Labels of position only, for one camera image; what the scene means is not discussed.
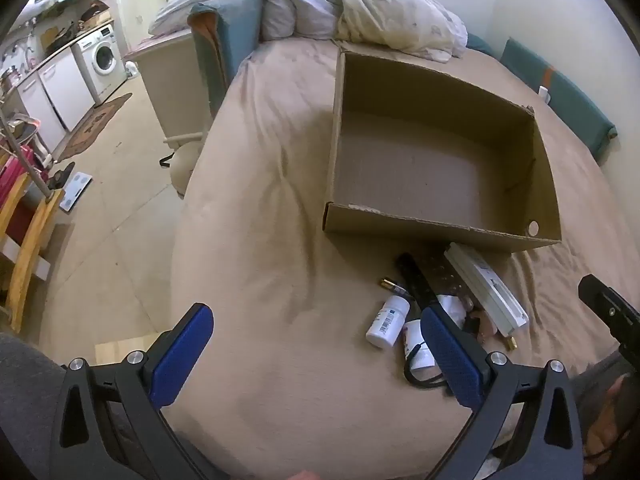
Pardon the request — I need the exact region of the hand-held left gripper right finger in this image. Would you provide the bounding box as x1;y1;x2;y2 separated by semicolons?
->
420;305;586;480

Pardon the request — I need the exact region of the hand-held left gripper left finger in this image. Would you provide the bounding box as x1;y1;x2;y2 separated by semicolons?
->
47;302;216;480

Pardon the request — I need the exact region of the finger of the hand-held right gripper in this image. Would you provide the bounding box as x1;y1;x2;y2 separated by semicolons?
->
578;274;640;348

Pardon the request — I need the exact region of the white bottle red label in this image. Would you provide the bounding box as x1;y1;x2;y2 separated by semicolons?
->
401;319;436;373

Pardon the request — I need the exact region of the black cable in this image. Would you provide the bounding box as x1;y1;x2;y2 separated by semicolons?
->
402;340;453;390

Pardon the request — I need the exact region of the pink rounded case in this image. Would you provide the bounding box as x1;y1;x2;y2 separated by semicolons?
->
465;310;501;343

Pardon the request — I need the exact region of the white bottle blue label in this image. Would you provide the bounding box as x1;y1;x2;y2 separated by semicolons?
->
366;295;412;348

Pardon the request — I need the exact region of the white remote control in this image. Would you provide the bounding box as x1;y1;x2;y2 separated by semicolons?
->
444;242;530;338

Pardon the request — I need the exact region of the clear plastic bag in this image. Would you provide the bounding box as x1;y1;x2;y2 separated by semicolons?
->
425;255;476;311

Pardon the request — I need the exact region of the brown cardboard box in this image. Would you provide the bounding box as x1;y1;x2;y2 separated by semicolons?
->
322;44;563;255

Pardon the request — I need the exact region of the person's right hand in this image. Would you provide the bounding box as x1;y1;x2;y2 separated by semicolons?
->
582;374;637;478

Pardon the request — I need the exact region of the beige round stool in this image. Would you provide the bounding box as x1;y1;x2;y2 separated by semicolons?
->
170;140;203;196

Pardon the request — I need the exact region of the yellow wooden chair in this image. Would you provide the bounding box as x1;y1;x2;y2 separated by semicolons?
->
0;170;66;333

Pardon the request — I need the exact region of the white bathroom scale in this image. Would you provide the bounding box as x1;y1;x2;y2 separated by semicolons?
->
59;172;93;211

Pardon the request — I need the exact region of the black slipper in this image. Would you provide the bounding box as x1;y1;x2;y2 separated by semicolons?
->
50;160;77;188

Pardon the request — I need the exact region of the brown door mat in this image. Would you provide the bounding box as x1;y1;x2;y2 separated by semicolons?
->
55;92;133;163

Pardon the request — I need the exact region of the red bag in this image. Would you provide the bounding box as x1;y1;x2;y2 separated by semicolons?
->
0;152;46;241

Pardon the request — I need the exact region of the metal pole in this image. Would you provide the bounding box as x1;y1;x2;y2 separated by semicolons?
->
0;110;53;201

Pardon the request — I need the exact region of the white bedside table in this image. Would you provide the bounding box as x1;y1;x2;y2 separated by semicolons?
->
122;30;213;143

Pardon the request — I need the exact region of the dark teal cushion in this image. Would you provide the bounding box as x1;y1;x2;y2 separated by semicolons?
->
465;32;501;58

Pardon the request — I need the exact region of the white kitchen cabinet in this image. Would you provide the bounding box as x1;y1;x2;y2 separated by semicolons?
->
17;50;96;148

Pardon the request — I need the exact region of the white washing machine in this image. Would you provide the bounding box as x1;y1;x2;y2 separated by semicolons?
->
70;22;128;103

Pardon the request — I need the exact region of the teal padded headboard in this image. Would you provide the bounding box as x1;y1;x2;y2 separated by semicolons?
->
187;0;266;121

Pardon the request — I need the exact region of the pale grey pillow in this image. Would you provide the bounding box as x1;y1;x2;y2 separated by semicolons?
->
260;0;346;41

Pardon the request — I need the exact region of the cream printed blanket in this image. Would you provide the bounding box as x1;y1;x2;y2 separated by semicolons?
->
305;0;468;63

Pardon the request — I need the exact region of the teal wall cushion panel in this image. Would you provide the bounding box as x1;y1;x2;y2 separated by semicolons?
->
500;37;618;161

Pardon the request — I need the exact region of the kitchen wall shelf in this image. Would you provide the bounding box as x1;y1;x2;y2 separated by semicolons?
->
10;0;116;51

